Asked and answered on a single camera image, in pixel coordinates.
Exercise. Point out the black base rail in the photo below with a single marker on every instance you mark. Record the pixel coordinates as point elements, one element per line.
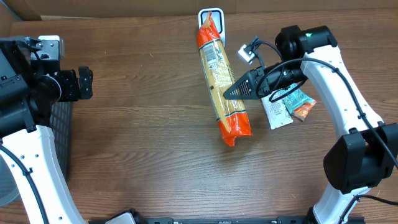
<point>139,219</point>

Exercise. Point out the grey mesh plastic basket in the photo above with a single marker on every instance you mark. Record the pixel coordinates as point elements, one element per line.
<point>60,122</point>

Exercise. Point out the green wet wipes packet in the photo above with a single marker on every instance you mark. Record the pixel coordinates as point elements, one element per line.
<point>295,98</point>

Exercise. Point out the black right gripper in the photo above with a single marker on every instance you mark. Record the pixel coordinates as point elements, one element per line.
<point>252,77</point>

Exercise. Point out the orange spaghetti packet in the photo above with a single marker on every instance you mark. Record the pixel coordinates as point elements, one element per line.
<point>231,116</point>

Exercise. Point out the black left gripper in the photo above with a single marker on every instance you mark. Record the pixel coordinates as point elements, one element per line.
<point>74,84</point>

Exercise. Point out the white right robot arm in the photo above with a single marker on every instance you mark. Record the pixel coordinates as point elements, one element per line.
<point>366,148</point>

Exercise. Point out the white tube with gold cap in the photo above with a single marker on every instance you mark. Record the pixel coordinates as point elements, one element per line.
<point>276,112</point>

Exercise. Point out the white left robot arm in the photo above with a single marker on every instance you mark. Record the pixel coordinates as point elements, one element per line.
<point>30,85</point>

